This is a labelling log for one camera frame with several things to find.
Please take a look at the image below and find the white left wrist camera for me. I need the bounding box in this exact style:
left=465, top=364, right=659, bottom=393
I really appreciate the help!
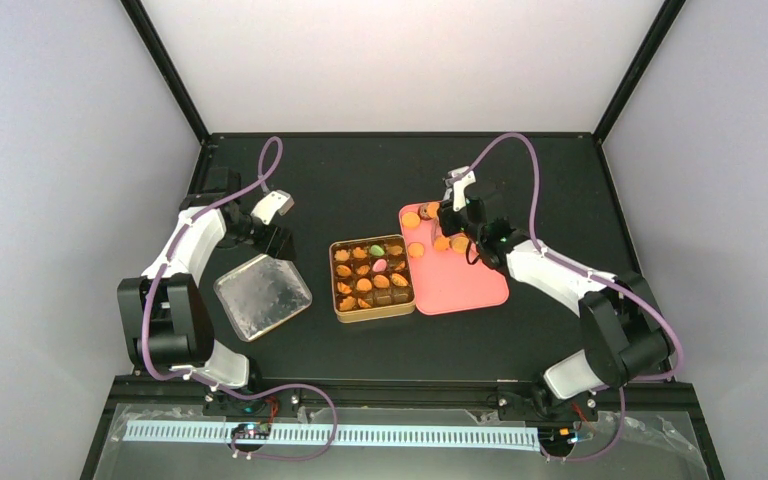
left=251, top=190, right=295, bottom=225

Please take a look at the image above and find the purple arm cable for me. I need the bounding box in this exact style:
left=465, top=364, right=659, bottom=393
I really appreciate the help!
left=463, top=132, right=685, bottom=462
left=140, top=136, right=339, bottom=464

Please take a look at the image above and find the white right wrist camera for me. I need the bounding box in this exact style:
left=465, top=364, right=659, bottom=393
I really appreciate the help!
left=443, top=166, right=476, bottom=212

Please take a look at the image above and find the gold cookie tin box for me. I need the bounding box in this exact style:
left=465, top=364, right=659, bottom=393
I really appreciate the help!
left=329, top=234, right=416, bottom=324

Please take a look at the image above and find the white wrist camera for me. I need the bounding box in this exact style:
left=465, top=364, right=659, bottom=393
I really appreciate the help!
left=443, top=166, right=476, bottom=212
left=251, top=190, right=295, bottom=225

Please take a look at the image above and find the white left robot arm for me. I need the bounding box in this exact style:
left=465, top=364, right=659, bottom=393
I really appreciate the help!
left=117, top=168, right=295, bottom=390

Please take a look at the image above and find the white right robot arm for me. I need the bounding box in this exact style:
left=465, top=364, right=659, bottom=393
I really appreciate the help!
left=438, top=186, right=678, bottom=419

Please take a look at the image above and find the pink round macaron cookie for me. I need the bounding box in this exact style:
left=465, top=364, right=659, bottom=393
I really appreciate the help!
left=372, top=258, right=388, bottom=273

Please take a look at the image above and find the black enclosure frame post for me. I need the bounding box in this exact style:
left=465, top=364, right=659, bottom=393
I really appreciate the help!
left=120, top=0, right=210, bottom=144

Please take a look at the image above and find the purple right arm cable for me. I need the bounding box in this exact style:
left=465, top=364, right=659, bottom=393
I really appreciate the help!
left=463, top=132, right=685, bottom=462

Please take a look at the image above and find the silver tin lid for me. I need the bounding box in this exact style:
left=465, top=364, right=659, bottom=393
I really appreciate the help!
left=213, top=254, right=313, bottom=342

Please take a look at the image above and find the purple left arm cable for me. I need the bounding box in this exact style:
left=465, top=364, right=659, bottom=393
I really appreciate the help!
left=140, top=136, right=339, bottom=464

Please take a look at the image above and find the chocolate sprinkled donut cookie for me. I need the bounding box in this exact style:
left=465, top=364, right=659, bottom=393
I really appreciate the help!
left=418, top=204, right=432, bottom=220

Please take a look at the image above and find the round waffle cookie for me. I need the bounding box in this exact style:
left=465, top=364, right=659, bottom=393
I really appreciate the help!
left=355, top=278, right=373, bottom=292
left=407, top=242, right=425, bottom=258
left=401, top=211, right=422, bottom=229

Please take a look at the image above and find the pink plastic tray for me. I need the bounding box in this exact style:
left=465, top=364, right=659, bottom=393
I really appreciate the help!
left=400, top=220, right=509, bottom=316

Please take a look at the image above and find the light blue slotted cable duct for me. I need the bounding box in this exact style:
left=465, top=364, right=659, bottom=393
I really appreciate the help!
left=120, top=420, right=540, bottom=452

